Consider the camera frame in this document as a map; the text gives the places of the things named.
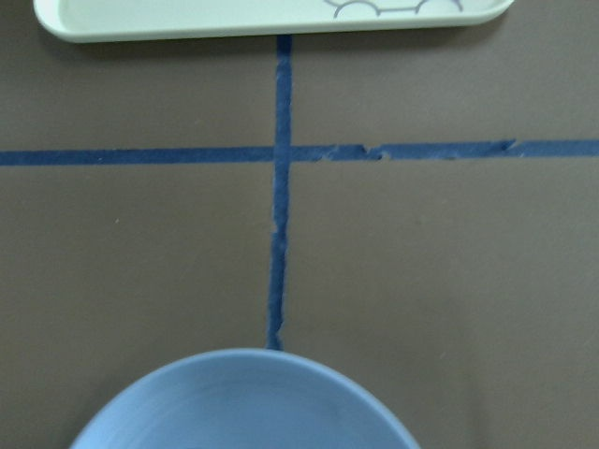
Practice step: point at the light blue round plate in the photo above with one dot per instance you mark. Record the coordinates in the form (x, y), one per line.
(245, 398)

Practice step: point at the cream bear tray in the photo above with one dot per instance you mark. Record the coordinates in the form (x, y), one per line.
(116, 21)

